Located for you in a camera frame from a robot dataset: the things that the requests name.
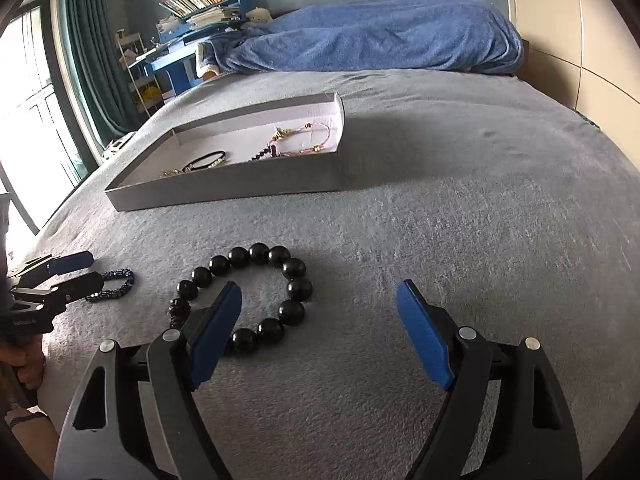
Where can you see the white floor appliance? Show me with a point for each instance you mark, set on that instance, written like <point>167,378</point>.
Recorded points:
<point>117,144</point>

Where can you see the grey cardboard box tray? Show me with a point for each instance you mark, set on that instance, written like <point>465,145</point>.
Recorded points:
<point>225,190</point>

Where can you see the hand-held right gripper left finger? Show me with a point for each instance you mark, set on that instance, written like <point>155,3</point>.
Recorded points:
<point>215,332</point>

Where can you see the white plush toy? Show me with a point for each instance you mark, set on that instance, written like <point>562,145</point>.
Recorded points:
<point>257,15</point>

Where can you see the blue desk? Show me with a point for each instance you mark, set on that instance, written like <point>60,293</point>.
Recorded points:
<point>172,62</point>

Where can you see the gold ornament hair accessory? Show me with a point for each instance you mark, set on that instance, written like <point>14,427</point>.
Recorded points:
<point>170,173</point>

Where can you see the grey bed cover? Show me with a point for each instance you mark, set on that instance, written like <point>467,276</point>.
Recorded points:
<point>400,220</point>

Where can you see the glass balcony door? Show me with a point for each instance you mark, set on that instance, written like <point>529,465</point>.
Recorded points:
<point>35,110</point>

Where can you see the beige wardrobe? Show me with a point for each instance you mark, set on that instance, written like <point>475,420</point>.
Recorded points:
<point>575,50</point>

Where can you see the white trolley cart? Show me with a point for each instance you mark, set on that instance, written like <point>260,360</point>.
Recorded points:
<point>140,75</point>

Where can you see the person's left hand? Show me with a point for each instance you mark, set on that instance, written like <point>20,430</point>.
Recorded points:
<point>27,360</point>

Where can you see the person's left forearm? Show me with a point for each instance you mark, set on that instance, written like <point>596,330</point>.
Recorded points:
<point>30,440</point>

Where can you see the white blue slipper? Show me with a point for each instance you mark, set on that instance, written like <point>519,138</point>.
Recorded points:
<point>206,60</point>

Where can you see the stack of papers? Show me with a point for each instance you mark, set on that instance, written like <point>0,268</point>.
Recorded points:
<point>215,17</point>

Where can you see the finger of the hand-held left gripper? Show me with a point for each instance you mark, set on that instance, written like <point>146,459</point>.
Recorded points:
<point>82,285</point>
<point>75,260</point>

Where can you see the blue fleece blanket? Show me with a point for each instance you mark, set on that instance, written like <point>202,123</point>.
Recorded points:
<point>375,35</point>

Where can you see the teal curtain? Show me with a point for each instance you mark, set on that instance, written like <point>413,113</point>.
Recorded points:
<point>95,60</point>

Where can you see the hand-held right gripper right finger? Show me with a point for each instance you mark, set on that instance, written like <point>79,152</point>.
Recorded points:
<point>422,332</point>

